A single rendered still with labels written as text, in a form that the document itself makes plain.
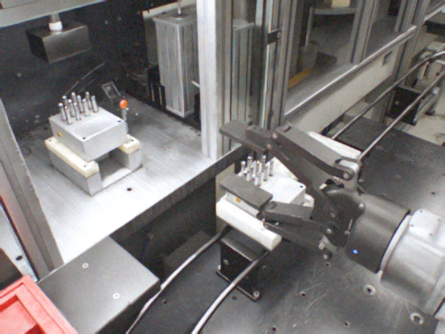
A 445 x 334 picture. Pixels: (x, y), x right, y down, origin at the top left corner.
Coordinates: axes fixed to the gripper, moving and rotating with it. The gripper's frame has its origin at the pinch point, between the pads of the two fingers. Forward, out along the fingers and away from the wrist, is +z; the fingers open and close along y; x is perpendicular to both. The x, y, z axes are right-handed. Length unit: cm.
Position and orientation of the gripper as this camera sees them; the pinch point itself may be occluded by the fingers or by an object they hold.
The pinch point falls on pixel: (241, 161)
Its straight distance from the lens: 49.5
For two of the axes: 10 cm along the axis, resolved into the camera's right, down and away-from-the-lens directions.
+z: -7.5, -4.1, 5.3
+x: -6.7, 4.5, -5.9
